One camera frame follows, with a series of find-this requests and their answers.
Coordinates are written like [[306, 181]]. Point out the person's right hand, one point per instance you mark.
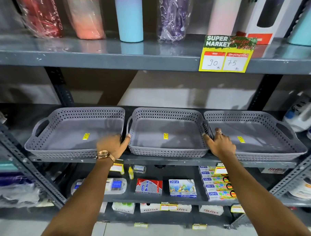
[[221, 146]]

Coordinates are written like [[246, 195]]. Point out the person's left hand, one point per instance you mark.
[[111, 145]]

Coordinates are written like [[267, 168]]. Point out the person's left thumb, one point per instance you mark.
[[125, 143]]

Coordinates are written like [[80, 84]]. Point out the person's right thumb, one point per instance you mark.
[[207, 139]]

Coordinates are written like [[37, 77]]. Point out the grey perforated plastic tray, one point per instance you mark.
[[260, 139], [67, 133], [167, 140]]

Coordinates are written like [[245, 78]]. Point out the person's left forearm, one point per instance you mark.
[[87, 196]]

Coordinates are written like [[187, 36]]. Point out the person's right forearm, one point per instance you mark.
[[259, 203]]

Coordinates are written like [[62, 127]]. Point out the gold wristwatch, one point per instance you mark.
[[105, 154]]

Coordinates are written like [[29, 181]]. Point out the colourful crayon box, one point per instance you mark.
[[215, 179], [221, 195], [206, 168], [218, 186], [208, 173]]

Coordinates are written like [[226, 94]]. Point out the small clear plastic box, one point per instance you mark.
[[139, 169]]

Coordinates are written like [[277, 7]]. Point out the small yellow glue bottle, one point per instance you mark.
[[131, 173]]

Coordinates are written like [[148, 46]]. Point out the small yellow tray sticker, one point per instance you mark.
[[86, 136], [241, 139], [165, 136]]

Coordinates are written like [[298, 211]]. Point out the clear box with blue label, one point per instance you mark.
[[76, 186], [116, 185]]

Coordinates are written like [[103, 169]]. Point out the red grey cardboard box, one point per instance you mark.
[[148, 186]]

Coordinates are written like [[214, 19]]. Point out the blue white colourful box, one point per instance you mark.
[[182, 188]]

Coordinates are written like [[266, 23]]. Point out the white packet with green print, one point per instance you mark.
[[123, 207]]

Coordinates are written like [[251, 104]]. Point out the white packet with red print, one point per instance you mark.
[[273, 170], [211, 210], [184, 208], [149, 208]]

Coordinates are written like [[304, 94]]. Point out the large yellow green price tag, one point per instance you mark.
[[226, 56]]

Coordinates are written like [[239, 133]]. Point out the grey slotted side rack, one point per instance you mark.
[[291, 176], [19, 162]]

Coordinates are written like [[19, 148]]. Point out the grey metal shelving rack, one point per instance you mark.
[[96, 54]]

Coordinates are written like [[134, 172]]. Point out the white jug with blue cap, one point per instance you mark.
[[305, 112]]

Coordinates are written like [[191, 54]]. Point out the white round containers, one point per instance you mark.
[[305, 186]]

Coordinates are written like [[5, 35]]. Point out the pale pink bottle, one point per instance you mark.
[[223, 16]]

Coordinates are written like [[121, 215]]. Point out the dark blue wrapped item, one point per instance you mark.
[[6, 179]]

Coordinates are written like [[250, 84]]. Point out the teal wrapped item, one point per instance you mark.
[[1, 166]]

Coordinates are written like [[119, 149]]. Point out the blue purple gradient bottle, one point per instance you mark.
[[129, 17]]

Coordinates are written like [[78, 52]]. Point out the white plastic wrapped item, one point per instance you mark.
[[10, 196]]

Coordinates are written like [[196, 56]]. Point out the purple bottle in plastic wrap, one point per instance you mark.
[[172, 17]]

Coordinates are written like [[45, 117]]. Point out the white bottle box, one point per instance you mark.
[[255, 15]]

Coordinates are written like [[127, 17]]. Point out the peach bottle in plastic wrap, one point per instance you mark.
[[85, 15]]

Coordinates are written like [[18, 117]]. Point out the teal bottle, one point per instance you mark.
[[308, 25]]

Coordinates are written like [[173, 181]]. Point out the red bottle in plastic wrap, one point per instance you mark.
[[39, 11]]

